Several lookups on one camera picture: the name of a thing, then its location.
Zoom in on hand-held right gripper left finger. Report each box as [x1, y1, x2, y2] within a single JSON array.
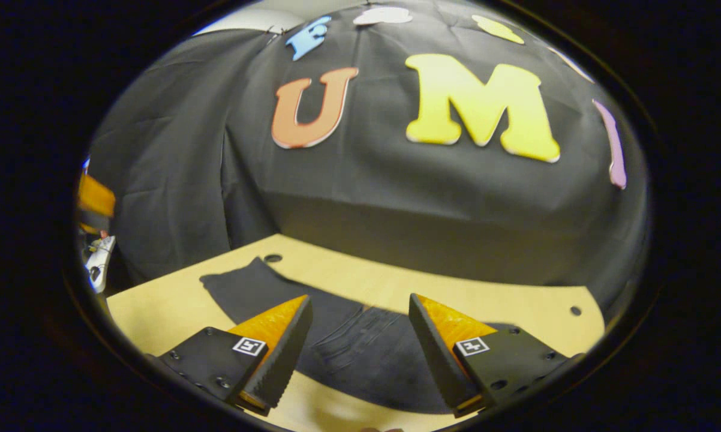
[[157, 294, 314, 417]]

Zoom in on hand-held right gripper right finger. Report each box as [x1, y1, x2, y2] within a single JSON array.
[[407, 293, 577, 419]]

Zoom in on dark blue jeans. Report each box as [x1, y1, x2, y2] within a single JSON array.
[[200, 257, 517, 416]]

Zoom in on black backdrop cloth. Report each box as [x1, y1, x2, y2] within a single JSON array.
[[88, 0, 649, 313]]

